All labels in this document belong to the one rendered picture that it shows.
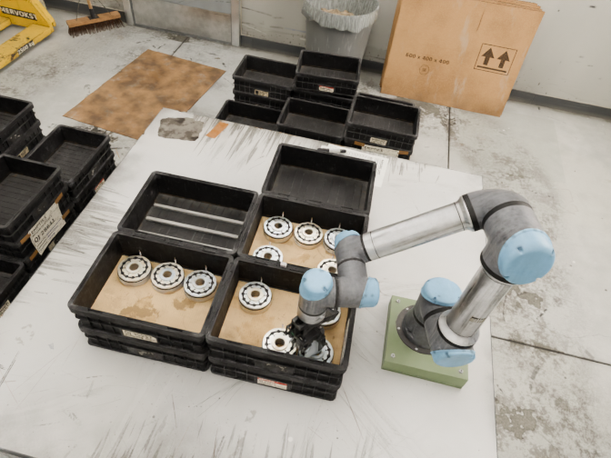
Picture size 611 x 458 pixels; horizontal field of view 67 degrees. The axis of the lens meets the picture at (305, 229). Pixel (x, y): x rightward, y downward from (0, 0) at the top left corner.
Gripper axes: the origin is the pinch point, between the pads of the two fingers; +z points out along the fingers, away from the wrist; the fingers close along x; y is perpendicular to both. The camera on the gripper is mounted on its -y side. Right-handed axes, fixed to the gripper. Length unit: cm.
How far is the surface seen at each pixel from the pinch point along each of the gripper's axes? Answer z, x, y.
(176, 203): 2, -75, 1
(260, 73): 47, -194, -126
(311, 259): 2.1, -25.0, -22.3
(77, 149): 47, -182, 6
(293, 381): 8.1, 3.2, 8.3
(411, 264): 15, -7, -60
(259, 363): -0.2, -4.4, 15.1
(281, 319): 2.0, -12.6, 0.6
